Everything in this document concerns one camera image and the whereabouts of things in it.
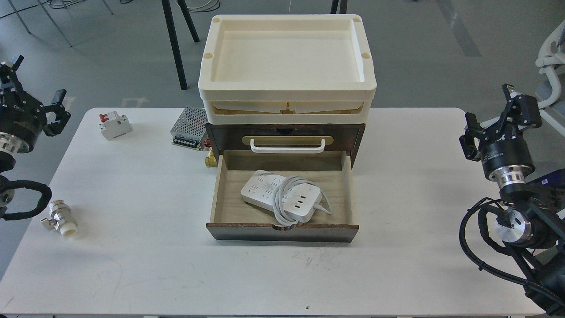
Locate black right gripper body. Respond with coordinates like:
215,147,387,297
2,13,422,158
478,128,535,181

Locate metal mesh power supply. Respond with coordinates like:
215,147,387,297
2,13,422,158
171,107,208,151

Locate black metal stand legs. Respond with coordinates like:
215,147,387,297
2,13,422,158
162,0,200,91

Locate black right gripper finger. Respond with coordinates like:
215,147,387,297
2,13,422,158
459,113,486,162
490,84,542,137

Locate open wooden drawer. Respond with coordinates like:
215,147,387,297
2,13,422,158
206,151,359,243

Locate white red circuit breaker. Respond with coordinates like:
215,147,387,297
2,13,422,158
99,111,133,140

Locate white drawer handle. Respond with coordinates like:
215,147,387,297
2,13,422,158
250,138,326,154

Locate brass valve fitting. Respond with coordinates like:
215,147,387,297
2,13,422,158
204,148,218,167

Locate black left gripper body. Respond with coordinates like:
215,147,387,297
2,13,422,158
0,95,49,154

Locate silver white pipe valve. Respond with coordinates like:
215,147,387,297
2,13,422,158
40,201,79,238

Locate white power strip with cable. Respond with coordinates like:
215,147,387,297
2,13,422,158
241,170,333,226

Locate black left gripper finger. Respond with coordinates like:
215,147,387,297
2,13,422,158
0,56,28,106
42,89,71,137

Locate white office chair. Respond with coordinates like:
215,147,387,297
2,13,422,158
476,20,565,137

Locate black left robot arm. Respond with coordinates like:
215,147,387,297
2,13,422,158
0,56,71,221

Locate cream plastic tray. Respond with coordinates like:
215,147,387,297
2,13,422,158
198,14,377,125

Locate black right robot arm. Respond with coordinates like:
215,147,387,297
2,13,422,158
459,84,565,316

